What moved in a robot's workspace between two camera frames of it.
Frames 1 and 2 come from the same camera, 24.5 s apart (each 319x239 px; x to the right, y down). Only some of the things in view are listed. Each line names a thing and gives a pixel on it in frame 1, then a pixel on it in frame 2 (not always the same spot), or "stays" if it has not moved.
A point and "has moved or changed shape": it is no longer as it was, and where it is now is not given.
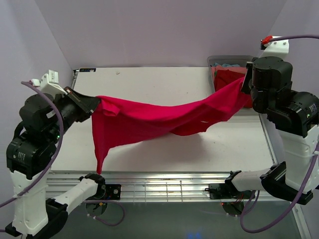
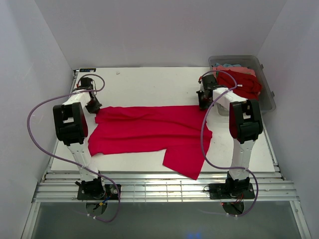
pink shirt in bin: (242, 69) stays
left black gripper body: (61, 101) to (93, 106)
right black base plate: (225, 191) stays
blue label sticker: (87, 69) stays
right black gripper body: (256, 102) to (204, 103)
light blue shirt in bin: (226, 65) stays
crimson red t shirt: (115, 121) has moved or changed shape
